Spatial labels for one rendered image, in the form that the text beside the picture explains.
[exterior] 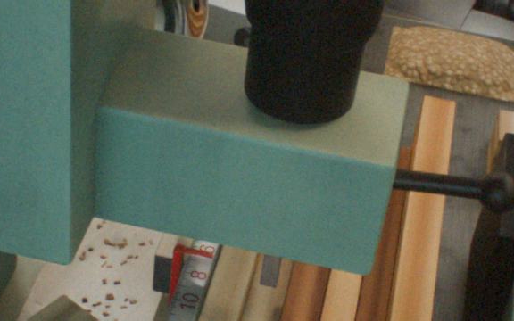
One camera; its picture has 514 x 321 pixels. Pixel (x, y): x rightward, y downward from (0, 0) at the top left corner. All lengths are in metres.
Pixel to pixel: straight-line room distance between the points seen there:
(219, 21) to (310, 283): 0.57
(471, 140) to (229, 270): 0.26
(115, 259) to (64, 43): 0.39
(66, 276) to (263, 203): 0.31
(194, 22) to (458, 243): 0.22
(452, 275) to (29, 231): 0.29
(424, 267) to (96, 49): 0.21
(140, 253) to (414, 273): 0.28
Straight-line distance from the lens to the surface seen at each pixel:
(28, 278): 0.82
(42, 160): 0.50
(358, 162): 0.51
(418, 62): 0.86
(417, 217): 0.64
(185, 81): 0.54
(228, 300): 0.60
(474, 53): 0.88
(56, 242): 0.53
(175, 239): 0.77
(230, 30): 1.16
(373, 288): 0.62
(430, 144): 0.69
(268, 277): 0.61
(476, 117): 0.84
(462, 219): 0.75
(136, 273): 0.82
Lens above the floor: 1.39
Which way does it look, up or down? 39 degrees down
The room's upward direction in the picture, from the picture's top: 8 degrees clockwise
